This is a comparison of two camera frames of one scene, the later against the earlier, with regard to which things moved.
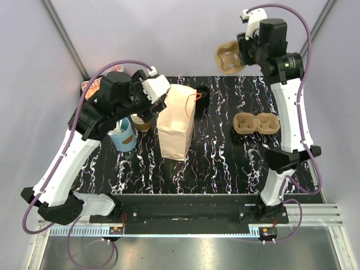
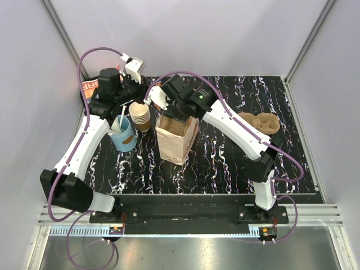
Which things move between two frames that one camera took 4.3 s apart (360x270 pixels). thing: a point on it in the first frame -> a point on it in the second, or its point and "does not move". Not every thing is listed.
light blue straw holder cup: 127,140 does not move
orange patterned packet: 94,86 does not move
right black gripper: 243,43 -> 184,117
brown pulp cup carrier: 229,58 -> 174,126
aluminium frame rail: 303,220 does not move
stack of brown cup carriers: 264,124 does not move
